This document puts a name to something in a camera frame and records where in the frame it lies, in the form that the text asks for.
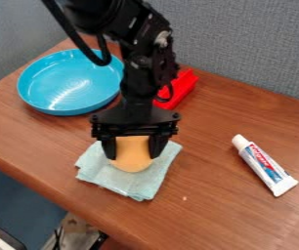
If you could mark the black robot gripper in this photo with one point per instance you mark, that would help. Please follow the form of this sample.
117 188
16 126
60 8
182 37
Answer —
134 120

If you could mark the yellow egg-shaped ball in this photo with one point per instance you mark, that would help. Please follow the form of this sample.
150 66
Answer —
132 154

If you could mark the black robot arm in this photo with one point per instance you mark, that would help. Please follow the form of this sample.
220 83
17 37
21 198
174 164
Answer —
132 23

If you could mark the blue plastic plate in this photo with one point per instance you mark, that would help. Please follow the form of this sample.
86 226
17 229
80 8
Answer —
64 85

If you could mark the light green folded cloth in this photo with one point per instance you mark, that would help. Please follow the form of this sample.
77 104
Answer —
138 185

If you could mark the red plastic block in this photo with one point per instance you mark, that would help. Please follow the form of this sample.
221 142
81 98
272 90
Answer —
182 86

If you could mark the grey object under table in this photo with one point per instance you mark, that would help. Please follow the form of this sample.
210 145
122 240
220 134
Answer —
74 235

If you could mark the white toothpaste tube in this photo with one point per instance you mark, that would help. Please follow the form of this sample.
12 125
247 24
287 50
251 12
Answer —
279 181

